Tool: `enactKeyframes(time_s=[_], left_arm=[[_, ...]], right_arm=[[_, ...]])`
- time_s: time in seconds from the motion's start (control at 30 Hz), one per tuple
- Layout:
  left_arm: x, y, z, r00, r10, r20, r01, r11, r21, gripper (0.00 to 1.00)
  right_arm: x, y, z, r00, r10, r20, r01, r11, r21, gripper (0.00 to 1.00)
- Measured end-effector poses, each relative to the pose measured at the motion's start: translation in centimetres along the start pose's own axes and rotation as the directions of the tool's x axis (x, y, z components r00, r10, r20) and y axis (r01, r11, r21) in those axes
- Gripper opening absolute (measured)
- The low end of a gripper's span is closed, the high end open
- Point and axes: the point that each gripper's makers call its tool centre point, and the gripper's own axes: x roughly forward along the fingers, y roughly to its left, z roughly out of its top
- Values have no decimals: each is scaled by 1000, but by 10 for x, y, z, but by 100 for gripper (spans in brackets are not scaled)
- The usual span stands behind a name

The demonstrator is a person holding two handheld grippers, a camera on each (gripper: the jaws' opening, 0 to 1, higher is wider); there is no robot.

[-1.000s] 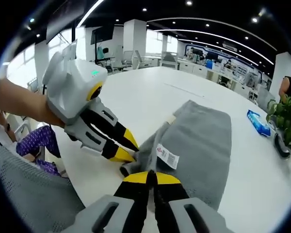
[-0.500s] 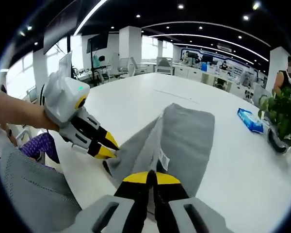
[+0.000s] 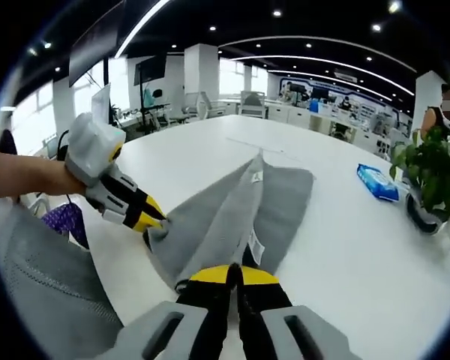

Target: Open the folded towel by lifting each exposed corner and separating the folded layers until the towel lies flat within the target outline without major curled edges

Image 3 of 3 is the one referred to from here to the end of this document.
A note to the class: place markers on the black and grey headset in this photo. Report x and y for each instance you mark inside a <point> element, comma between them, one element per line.
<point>422,217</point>

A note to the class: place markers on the green leafy plant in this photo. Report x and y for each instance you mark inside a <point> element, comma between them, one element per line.
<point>435,168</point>

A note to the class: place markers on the blue wet wipes packet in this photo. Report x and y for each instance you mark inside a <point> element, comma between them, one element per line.
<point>377,183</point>

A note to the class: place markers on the purple patterned cloth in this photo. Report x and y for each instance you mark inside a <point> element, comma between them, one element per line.
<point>65,223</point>

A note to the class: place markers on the dark hanging screen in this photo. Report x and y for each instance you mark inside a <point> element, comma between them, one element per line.
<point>93,45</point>

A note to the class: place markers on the black monitor on stand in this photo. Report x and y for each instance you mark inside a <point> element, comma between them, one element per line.
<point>150,69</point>

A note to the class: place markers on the white board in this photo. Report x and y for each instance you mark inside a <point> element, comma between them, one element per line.
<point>100,103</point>

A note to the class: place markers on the grey office chair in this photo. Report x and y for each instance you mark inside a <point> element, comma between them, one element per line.
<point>253,103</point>

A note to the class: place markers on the grey towel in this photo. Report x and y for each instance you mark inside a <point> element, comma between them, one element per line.
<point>217,217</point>

